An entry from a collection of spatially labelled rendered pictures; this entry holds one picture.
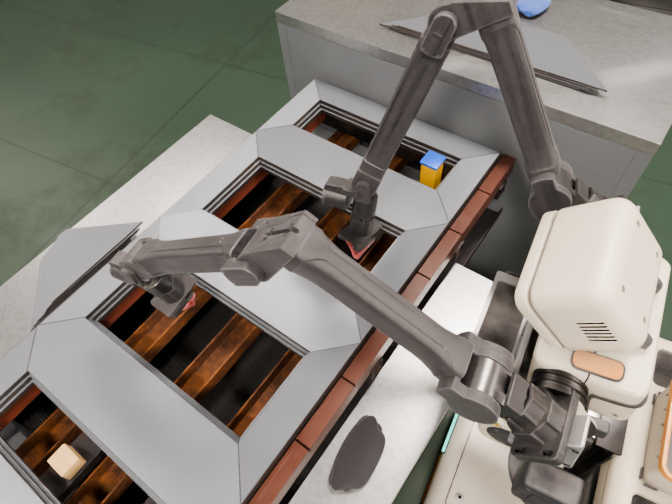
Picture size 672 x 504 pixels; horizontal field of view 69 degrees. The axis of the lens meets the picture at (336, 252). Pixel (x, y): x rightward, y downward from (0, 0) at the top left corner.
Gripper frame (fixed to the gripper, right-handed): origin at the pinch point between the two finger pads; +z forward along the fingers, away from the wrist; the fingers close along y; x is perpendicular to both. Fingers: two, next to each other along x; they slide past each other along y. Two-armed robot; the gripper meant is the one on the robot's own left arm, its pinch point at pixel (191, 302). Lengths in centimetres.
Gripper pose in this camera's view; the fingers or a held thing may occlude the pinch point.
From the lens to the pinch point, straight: 126.2
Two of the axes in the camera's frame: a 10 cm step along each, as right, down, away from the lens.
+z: 1.9, 3.8, 9.1
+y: -5.5, 8.0, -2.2
